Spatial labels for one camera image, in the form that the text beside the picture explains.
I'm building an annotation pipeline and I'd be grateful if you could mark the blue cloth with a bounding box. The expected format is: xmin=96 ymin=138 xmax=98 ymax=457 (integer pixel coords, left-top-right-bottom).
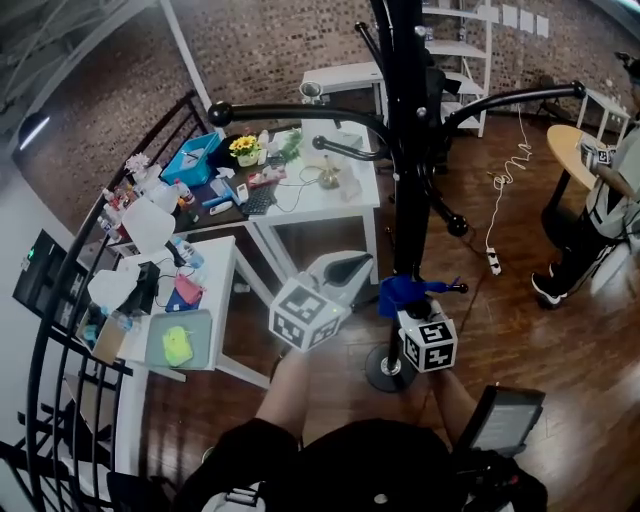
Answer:
xmin=377 ymin=273 xmax=451 ymax=319

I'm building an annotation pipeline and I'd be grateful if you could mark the clear plastic water bottle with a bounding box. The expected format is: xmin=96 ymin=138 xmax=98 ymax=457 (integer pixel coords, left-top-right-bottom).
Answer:
xmin=174 ymin=238 xmax=206 ymax=270
xmin=102 ymin=307 xmax=135 ymax=332

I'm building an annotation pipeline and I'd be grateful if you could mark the black coat rack stand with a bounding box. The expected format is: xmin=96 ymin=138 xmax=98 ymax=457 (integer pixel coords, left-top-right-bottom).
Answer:
xmin=207 ymin=0 xmax=587 ymax=394

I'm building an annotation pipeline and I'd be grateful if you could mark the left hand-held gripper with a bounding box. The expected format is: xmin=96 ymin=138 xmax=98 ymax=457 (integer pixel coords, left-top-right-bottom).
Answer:
xmin=268 ymin=249 xmax=375 ymax=354

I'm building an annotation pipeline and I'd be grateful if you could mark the small green plant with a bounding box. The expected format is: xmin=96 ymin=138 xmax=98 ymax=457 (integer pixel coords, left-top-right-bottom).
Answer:
xmin=279 ymin=128 xmax=305 ymax=161

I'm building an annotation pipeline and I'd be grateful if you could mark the blue notebook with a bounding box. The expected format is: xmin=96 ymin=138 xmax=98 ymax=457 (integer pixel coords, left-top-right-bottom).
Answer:
xmin=164 ymin=292 xmax=201 ymax=314

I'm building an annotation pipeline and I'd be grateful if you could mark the white metal shelf unit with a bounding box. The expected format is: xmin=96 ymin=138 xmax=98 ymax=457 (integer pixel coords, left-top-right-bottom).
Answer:
xmin=422 ymin=0 xmax=494 ymax=139

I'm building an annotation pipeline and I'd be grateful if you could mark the white lamp black base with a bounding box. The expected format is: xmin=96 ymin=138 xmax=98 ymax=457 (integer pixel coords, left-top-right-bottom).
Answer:
xmin=121 ymin=197 xmax=187 ymax=269

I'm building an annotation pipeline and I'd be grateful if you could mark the white power strip with cable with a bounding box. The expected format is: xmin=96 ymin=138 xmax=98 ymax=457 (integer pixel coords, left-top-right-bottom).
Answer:
xmin=484 ymin=107 xmax=532 ymax=277

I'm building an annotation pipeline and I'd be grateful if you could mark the white lamp brass base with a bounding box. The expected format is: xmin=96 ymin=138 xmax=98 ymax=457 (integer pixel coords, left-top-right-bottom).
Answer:
xmin=299 ymin=117 xmax=346 ymax=191

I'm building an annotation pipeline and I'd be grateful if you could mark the black box device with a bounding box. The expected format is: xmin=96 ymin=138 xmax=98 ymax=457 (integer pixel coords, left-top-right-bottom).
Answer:
xmin=122 ymin=260 xmax=161 ymax=316

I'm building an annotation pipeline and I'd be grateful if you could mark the round wooden table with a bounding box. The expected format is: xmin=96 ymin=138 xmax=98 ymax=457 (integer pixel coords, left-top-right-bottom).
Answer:
xmin=542 ymin=124 xmax=616 ymax=251

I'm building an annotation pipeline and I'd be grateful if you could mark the white pipe column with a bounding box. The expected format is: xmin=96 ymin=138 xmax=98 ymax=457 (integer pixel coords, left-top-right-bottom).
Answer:
xmin=159 ymin=0 xmax=226 ymax=140

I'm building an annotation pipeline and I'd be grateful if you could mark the black keyboard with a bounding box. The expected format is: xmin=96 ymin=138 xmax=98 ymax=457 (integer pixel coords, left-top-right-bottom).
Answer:
xmin=241 ymin=184 xmax=278 ymax=217

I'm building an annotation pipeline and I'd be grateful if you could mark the yellow-green rag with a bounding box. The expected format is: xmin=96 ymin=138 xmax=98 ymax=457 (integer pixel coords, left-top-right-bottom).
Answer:
xmin=161 ymin=325 xmax=195 ymax=366

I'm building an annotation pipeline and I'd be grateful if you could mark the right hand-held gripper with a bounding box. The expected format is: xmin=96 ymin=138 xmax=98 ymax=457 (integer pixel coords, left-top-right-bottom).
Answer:
xmin=397 ymin=298 xmax=459 ymax=374

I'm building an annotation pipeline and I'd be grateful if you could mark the black chest-mounted screen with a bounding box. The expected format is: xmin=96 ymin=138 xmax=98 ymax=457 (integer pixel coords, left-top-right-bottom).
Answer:
xmin=457 ymin=384 xmax=546 ymax=459

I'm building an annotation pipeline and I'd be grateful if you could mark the black chest mount rig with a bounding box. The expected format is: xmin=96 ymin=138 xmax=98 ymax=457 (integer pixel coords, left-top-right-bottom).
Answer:
xmin=454 ymin=449 xmax=549 ymax=512

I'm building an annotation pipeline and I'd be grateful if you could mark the person's black shirt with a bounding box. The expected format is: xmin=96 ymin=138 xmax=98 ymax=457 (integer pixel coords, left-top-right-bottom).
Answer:
xmin=174 ymin=417 xmax=549 ymax=512

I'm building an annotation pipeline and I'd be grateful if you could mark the pink pouch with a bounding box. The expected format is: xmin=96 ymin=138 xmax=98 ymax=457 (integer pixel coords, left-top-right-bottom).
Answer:
xmin=173 ymin=273 xmax=207 ymax=306

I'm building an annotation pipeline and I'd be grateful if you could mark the blue plastic bin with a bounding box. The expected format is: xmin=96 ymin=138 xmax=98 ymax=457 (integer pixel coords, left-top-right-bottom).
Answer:
xmin=159 ymin=132 xmax=222 ymax=187

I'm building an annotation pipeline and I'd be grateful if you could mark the black cabinet green light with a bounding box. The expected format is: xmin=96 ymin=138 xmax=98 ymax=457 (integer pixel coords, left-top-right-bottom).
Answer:
xmin=12 ymin=228 xmax=76 ymax=329

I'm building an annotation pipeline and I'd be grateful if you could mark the black stair railing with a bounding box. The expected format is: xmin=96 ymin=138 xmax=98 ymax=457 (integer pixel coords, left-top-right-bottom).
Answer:
xmin=0 ymin=89 xmax=211 ymax=512

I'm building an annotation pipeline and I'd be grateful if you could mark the paper card stand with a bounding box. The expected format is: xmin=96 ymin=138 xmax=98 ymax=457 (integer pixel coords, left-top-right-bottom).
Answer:
xmin=339 ymin=164 xmax=364 ymax=202

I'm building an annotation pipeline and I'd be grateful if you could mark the pink flowers white vase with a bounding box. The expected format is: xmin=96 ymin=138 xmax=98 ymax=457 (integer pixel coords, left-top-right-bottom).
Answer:
xmin=124 ymin=152 xmax=164 ymax=190

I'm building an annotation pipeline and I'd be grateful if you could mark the brown cardboard box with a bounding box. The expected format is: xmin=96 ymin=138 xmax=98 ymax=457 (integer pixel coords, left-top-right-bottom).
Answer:
xmin=91 ymin=312 xmax=130 ymax=366

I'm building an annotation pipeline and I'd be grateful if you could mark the white table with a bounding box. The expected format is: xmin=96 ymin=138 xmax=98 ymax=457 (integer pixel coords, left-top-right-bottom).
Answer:
xmin=302 ymin=62 xmax=389 ymax=121
xmin=244 ymin=127 xmax=382 ymax=286
xmin=114 ymin=235 xmax=274 ymax=476

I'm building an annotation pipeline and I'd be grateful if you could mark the pendant lamp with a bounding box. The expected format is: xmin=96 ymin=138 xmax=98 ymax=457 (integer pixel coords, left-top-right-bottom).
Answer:
xmin=18 ymin=113 xmax=51 ymax=150

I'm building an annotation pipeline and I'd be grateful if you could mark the white chest harness strap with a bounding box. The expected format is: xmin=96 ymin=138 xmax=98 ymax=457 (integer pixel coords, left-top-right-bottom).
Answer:
xmin=202 ymin=482 xmax=266 ymax=512

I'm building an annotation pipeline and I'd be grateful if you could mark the person's left forearm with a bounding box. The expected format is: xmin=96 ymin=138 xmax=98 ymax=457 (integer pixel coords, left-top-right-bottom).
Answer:
xmin=255 ymin=347 xmax=326 ymax=434

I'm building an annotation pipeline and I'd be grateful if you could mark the dark brown table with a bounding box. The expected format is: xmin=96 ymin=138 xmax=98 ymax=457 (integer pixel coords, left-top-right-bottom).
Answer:
xmin=99 ymin=144 xmax=281 ymax=246

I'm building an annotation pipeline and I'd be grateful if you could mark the person's right forearm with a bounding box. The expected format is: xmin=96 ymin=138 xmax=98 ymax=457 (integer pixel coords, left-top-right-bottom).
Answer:
xmin=429 ymin=367 xmax=481 ymax=446

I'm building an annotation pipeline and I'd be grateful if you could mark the yellow sunflower pot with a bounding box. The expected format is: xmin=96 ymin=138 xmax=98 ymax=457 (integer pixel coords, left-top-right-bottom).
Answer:
xmin=228 ymin=135 xmax=262 ymax=168

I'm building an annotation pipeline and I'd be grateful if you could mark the green tray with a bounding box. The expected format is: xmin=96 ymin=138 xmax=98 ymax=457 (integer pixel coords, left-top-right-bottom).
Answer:
xmin=144 ymin=308 xmax=214 ymax=371

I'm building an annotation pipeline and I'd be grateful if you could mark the white crumpled lampshade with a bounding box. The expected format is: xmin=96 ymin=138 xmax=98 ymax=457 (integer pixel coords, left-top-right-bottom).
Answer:
xmin=87 ymin=269 xmax=140 ymax=306

